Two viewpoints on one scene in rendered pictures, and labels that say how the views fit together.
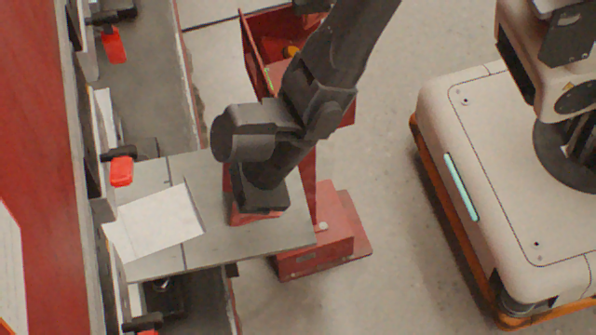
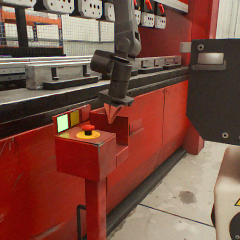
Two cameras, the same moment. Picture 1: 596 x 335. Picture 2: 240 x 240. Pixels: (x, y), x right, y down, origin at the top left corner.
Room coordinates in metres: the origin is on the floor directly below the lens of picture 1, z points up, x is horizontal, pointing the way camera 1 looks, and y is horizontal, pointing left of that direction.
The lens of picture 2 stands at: (0.48, -0.59, 1.03)
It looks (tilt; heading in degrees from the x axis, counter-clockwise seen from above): 16 degrees down; 43
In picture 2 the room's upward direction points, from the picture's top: straight up
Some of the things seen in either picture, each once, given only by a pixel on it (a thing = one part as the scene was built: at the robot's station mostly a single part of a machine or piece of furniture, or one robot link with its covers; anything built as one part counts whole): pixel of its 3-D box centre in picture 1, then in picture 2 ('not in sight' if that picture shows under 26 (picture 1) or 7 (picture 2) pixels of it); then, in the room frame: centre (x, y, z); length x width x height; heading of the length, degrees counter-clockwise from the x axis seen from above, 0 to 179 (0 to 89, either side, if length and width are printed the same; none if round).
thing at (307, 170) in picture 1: (301, 164); (96, 231); (0.98, -0.01, 0.39); 0.05 x 0.05 x 0.54; 17
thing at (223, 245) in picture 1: (209, 206); not in sight; (0.57, 0.12, 1.00); 0.26 x 0.18 x 0.01; 100
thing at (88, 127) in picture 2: not in sight; (88, 131); (0.94, -0.03, 0.79); 0.04 x 0.04 x 0.04
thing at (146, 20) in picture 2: not in sight; (143, 13); (1.90, 0.51, 1.26); 0.15 x 0.09 x 0.17; 10
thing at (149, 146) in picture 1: (154, 226); not in sight; (0.60, 0.22, 0.89); 0.30 x 0.05 x 0.03; 10
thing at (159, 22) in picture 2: not in sight; (156, 16); (2.10, 0.55, 1.26); 0.15 x 0.09 x 0.17; 10
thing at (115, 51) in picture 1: (107, 39); not in sight; (0.71, 0.23, 1.20); 0.04 x 0.02 x 0.10; 100
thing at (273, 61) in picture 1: (298, 67); (93, 138); (0.98, -0.01, 0.75); 0.20 x 0.16 x 0.18; 17
